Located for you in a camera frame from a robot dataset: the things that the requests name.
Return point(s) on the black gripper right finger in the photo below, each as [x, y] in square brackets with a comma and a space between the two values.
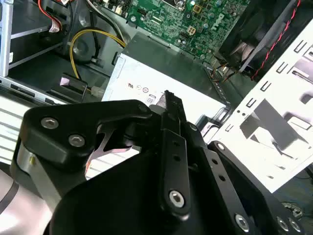
[220, 176]

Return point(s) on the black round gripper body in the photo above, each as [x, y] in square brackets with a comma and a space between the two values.
[117, 203]

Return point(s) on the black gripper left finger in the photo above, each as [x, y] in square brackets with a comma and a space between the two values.
[85, 115]

